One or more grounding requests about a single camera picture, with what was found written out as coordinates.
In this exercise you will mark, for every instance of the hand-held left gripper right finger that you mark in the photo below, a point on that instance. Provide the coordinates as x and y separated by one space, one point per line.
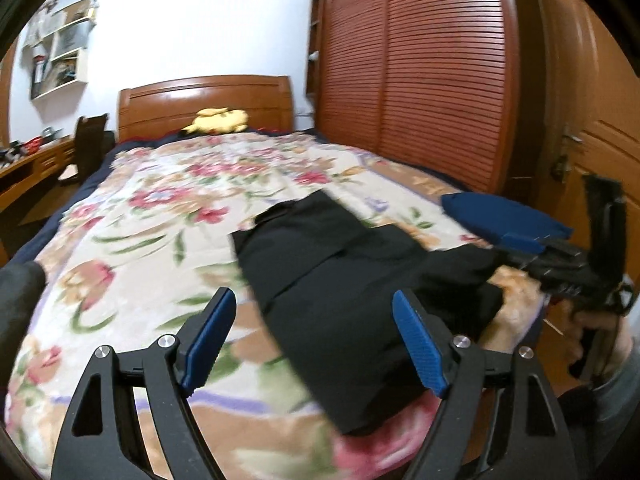
417 345

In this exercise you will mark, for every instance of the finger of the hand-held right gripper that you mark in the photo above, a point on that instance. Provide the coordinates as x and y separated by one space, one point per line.
520 265
522 242

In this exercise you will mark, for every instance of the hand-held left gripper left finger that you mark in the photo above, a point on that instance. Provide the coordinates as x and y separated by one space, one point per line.
210 340

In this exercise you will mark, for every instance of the black coat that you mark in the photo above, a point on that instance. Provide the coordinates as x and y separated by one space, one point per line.
340 280

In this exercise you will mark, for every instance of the person's right forearm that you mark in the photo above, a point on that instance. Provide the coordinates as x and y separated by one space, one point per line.
620 400

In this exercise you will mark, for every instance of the person's right hand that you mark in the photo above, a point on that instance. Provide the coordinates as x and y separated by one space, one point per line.
617 340

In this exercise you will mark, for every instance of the navy blue pillow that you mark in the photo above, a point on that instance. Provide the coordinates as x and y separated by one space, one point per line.
505 215

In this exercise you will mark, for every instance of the floral blanket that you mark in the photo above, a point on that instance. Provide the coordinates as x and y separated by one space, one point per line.
150 240

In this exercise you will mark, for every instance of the wooden door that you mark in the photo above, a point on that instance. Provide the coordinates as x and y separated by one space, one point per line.
595 60

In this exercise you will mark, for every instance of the dark grey jacket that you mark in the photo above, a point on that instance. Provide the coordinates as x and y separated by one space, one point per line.
17 310

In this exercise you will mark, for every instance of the wooden slatted wardrobe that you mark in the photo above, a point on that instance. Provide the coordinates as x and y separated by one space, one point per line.
415 60

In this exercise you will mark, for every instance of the yellow plush toy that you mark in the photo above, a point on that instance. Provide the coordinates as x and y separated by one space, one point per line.
217 120

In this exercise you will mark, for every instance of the dark wooden chair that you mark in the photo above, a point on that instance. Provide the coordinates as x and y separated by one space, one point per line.
90 145

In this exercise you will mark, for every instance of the wooden bed headboard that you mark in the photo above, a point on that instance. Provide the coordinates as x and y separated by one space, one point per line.
200 105

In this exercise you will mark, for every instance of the wooden desk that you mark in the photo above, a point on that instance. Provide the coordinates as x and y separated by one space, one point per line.
30 175

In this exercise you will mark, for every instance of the red box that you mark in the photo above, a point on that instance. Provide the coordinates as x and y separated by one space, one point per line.
33 144

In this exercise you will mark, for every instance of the white wall shelf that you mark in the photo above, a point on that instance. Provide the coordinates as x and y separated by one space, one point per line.
62 50

